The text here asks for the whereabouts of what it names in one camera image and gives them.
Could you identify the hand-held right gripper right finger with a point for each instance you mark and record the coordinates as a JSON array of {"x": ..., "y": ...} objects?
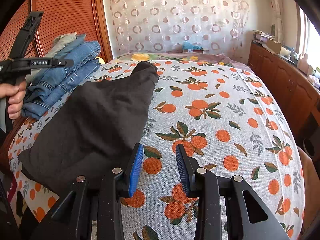
[{"x": 181, "y": 170}]

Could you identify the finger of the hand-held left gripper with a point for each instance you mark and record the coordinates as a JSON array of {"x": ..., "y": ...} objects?
[{"x": 26, "y": 35}]

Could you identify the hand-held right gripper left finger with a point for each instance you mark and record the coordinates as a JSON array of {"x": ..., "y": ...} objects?
[{"x": 136, "y": 172}]

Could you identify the black pants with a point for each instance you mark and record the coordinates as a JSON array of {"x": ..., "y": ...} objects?
[{"x": 95, "y": 120}]

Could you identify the folded khaki pants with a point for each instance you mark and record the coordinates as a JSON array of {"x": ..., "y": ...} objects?
[{"x": 61, "y": 43}]

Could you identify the person's left hand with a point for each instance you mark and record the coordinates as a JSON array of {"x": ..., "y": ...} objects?
[{"x": 16, "y": 97}]

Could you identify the folded blue jeans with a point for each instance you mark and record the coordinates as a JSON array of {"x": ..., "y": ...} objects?
[
  {"x": 75, "y": 60},
  {"x": 57, "y": 92}
]

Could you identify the yellow cloth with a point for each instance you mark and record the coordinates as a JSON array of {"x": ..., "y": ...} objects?
[{"x": 100, "y": 60}]

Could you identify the orange print bed sheet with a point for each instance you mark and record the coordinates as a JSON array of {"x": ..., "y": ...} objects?
[{"x": 225, "y": 105}]

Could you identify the floral blanket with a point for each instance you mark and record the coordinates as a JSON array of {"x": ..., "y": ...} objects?
[{"x": 160, "y": 56}]

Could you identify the small cardboard box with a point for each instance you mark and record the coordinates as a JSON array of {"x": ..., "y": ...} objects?
[{"x": 196, "y": 51}]

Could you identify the blue bag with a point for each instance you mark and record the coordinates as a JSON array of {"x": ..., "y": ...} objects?
[{"x": 190, "y": 45}]

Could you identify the long wooden cabinet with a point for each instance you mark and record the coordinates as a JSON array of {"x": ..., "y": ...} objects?
[{"x": 282, "y": 87}]

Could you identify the circle patterned sheer curtain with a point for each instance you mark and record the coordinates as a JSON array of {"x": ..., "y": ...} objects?
[{"x": 175, "y": 17}]

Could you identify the open cardboard box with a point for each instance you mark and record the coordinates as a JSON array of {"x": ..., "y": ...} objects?
[{"x": 276, "y": 47}]

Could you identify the pile of papers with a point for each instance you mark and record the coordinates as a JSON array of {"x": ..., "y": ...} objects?
[{"x": 262, "y": 36}]

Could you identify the window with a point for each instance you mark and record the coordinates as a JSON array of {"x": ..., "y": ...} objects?
[{"x": 311, "y": 37}]

